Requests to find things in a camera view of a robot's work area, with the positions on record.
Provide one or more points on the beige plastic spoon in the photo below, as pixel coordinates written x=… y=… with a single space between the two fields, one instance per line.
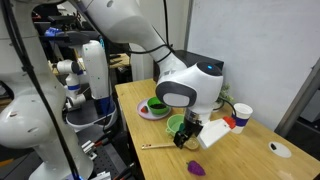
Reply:
x=156 y=145

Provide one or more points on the mint green pot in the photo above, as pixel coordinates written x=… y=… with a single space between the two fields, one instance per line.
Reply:
x=173 y=125

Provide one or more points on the coffee beans in bowl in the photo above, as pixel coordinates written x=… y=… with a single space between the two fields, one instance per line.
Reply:
x=157 y=106

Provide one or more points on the red toy strawberry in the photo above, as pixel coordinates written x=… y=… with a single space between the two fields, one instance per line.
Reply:
x=144 y=109

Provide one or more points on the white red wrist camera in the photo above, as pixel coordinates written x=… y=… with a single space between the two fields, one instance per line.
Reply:
x=213 y=131

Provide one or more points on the red black microwave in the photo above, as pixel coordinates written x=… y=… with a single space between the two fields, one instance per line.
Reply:
x=186 y=56

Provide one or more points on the green bowl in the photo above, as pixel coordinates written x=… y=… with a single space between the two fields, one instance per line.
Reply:
x=156 y=106

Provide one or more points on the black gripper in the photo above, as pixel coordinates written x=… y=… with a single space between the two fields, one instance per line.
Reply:
x=193 y=126

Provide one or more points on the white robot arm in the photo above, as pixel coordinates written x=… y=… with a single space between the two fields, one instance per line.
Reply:
x=126 y=20

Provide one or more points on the grey metal frame post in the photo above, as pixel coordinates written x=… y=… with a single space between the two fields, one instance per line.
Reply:
x=296 y=100

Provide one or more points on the pale lavender plate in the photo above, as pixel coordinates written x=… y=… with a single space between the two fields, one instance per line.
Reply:
x=146 y=116

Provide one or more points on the white blue background robot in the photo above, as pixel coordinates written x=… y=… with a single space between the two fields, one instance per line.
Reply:
x=96 y=76

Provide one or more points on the small potted plant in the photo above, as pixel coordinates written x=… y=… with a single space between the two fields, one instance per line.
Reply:
x=226 y=92

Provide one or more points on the white purple paper cup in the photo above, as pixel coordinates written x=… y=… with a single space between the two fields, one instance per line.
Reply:
x=242 y=116

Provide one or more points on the aluminium bracket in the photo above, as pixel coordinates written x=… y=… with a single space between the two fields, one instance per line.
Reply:
x=89 y=148

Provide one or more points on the purple toy grapes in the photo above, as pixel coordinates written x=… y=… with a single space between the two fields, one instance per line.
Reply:
x=196 y=168

